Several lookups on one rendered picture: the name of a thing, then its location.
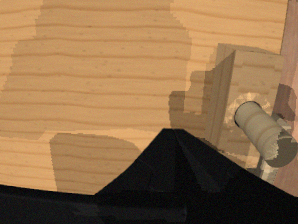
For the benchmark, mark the light brown wooden board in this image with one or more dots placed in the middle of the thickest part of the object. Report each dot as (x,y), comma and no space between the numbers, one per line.
(85,85)

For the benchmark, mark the tan wooden dowel pin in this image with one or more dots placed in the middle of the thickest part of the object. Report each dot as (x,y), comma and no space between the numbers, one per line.
(277,147)

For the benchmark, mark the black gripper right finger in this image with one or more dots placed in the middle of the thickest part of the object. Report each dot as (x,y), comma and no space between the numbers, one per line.
(219,191)

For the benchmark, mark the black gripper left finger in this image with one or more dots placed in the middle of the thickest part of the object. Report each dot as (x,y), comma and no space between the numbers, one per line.
(151,175)

